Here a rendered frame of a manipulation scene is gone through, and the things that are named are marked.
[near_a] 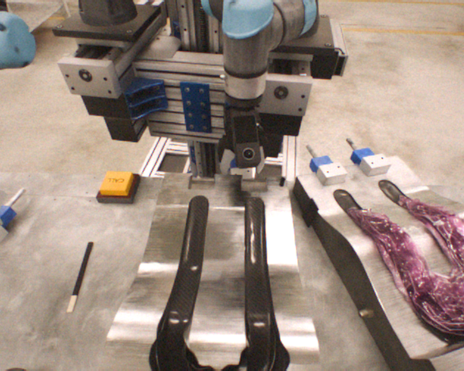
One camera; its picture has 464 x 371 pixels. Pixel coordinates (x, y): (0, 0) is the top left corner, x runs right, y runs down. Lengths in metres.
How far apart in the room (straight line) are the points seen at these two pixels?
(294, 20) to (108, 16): 0.52
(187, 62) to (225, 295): 0.66
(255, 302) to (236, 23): 0.40
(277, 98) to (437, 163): 1.75
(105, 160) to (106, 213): 1.40
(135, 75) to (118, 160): 1.18
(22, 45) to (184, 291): 0.44
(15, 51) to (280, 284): 0.52
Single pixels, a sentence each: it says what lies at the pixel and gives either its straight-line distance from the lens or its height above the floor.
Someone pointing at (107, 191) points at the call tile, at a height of 0.83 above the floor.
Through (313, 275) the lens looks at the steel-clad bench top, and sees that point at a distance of 0.60.
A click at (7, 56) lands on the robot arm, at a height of 1.14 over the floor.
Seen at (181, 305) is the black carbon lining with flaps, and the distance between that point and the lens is 0.44.
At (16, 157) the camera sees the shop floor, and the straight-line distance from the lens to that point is 2.41.
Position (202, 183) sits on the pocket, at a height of 0.86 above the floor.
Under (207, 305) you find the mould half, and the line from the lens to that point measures 0.43.
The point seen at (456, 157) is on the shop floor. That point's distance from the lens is 2.47.
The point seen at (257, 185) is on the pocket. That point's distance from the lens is 0.62.
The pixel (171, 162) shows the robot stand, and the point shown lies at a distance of 1.65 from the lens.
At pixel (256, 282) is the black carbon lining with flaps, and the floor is 0.89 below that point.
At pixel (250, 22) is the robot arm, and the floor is 1.17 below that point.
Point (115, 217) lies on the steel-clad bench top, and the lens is 0.69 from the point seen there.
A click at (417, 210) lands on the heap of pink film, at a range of 0.63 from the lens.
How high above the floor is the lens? 1.33
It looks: 48 degrees down
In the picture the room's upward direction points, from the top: straight up
